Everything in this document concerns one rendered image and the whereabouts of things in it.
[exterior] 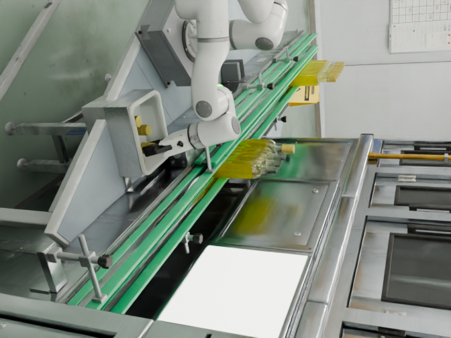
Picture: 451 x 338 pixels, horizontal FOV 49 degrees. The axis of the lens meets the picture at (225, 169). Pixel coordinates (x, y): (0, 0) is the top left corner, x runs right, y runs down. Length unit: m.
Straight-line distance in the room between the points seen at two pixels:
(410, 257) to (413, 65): 6.12
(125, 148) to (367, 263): 0.77
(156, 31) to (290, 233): 0.75
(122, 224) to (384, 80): 6.51
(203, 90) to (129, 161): 0.35
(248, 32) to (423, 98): 6.22
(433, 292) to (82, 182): 0.97
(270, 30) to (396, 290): 0.83
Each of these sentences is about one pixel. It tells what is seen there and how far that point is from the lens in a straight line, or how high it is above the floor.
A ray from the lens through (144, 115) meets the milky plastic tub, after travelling 1.57.
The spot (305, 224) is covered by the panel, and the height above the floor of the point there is 1.26.
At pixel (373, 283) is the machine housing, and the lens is 1.41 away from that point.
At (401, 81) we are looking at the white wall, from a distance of 7.59.
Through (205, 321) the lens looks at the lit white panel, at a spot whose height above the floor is 1.12.
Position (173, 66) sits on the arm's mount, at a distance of 1.66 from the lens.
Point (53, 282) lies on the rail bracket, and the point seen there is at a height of 0.86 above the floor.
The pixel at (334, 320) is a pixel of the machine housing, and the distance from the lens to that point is 1.27.
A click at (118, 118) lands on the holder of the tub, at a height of 0.79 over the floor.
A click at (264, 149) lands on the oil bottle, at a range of 1.76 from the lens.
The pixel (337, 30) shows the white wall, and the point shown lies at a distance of 7.50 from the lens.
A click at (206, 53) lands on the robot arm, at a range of 1.29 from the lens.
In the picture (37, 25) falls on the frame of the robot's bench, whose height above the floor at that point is 0.19.
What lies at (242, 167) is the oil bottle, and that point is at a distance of 1.66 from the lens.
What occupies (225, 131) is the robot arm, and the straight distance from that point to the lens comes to 1.32.
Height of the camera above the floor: 1.60
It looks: 22 degrees down
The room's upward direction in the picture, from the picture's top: 92 degrees clockwise
